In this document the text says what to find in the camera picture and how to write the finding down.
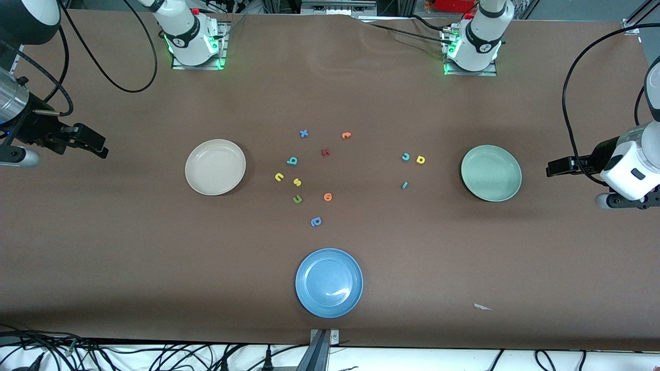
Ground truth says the green plate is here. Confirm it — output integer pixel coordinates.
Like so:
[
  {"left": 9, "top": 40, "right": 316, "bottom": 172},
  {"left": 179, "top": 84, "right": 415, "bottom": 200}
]
[{"left": 460, "top": 145, "right": 522, "bottom": 202}]

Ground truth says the beige brown plate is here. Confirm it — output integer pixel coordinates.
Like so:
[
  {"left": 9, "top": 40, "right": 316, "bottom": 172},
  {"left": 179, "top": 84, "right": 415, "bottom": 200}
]
[{"left": 185, "top": 139, "right": 246, "bottom": 196}]

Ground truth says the brown table cover sheet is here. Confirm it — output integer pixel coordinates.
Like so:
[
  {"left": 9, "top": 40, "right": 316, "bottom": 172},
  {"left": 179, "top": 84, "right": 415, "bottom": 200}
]
[{"left": 0, "top": 8, "right": 660, "bottom": 352}]

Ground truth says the blue plate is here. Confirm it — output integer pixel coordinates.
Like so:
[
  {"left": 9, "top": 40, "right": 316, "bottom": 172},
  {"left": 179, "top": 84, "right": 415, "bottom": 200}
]
[{"left": 295, "top": 248, "right": 364, "bottom": 318}]

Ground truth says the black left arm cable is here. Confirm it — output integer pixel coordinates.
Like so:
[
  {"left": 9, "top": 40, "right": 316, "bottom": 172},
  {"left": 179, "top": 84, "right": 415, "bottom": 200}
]
[{"left": 562, "top": 23, "right": 660, "bottom": 186}]

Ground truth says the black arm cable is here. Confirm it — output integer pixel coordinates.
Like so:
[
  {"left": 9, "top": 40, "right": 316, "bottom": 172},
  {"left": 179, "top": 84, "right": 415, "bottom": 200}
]
[
  {"left": 562, "top": 23, "right": 660, "bottom": 186},
  {"left": 10, "top": 0, "right": 158, "bottom": 117}
]

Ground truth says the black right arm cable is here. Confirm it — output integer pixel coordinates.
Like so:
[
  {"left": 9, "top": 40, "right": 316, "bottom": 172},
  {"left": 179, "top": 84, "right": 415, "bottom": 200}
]
[{"left": 10, "top": 0, "right": 158, "bottom": 117}]

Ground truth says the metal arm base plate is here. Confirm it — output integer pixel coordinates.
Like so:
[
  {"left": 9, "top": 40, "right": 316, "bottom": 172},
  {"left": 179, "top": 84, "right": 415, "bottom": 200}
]
[
  {"left": 442, "top": 26, "right": 498, "bottom": 77},
  {"left": 172, "top": 21, "right": 230, "bottom": 71}
]

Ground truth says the aluminium frame corner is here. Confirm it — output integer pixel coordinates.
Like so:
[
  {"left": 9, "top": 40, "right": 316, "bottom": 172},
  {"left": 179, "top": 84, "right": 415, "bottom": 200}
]
[{"left": 621, "top": 0, "right": 660, "bottom": 36}]

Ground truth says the black base cable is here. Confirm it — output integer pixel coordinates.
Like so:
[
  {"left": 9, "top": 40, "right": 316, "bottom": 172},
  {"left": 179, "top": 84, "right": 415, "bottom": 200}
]
[
  {"left": 361, "top": 20, "right": 457, "bottom": 47},
  {"left": 407, "top": 13, "right": 465, "bottom": 32}
]

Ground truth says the tangled black cable bundle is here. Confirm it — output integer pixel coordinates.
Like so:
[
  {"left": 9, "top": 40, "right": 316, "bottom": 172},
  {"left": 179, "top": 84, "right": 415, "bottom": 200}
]
[{"left": 0, "top": 324, "right": 248, "bottom": 371}]

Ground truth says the grey metal rack frame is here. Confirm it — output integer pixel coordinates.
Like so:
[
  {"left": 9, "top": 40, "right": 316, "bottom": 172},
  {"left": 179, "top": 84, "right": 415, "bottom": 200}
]
[{"left": 301, "top": 0, "right": 378, "bottom": 16}]

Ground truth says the grey metal frame bracket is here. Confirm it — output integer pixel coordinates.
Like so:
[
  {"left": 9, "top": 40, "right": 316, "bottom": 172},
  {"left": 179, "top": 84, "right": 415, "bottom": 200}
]
[{"left": 296, "top": 329, "right": 341, "bottom": 371}]

